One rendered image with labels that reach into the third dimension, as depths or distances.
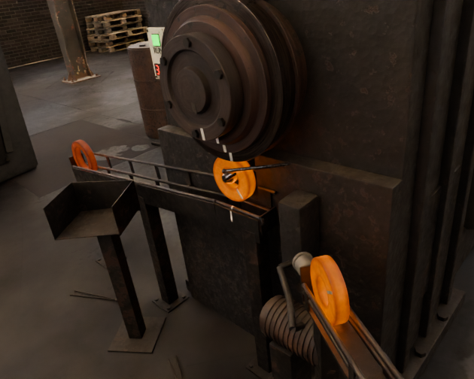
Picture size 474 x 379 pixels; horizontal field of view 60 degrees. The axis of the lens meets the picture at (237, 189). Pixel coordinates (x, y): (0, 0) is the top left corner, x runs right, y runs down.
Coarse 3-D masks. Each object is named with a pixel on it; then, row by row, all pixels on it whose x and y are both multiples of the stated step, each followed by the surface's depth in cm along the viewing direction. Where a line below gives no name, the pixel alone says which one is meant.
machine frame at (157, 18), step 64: (320, 0) 99; (384, 0) 89; (448, 0) 89; (320, 64) 106; (384, 64) 95; (448, 64) 107; (320, 128) 114; (384, 128) 101; (448, 128) 118; (192, 192) 163; (256, 192) 143; (320, 192) 117; (384, 192) 102; (448, 192) 127; (192, 256) 184; (384, 256) 110; (448, 256) 159; (384, 320) 122; (448, 320) 164
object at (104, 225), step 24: (72, 192) 163; (96, 192) 163; (120, 192) 161; (48, 216) 147; (72, 216) 162; (96, 216) 161; (120, 216) 146; (120, 240) 163; (120, 264) 162; (120, 288) 168; (120, 336) 183; (144, 336) 181
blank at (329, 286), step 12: (312, 264) 98; (324, 264) 91; (336, 264) 91; (312, 276) 100; (324, 276) 91; (336, 276) 89; (324, 288) 98; (336, 288) 88; (324, 300) 97; (336, 300) 87; (348, 300) 88; (324, 312) 96; (336, 312) 88; (348, 312) 88; (336, 324) 91
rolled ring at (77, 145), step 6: (72, 144) 207; (78, 144) 202; (84, 144) 201; (72, 150) 210; (78, 150) 210; (84, 150) 200; (90, 150) 201; (78, 156) 212; (90, 156) 200; (78, 162) 212; (84, 162) 213; (90, 162) 201; (96, 162) 203; (90, 168) 204; (96, 168) 205
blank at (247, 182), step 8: (216, 160) 129; (224, 160) 127; (216, 168) 131; (216, 176) 133; (240, 176) 124; (248, 176) 123; (224, 184) 132; (232, 184) 132; (240, 184) 126; (248, 184) 123; (224, 192) 133; (232, 192) 130; (240, 192) 128; (248, 192) 125; (240, 200) 129
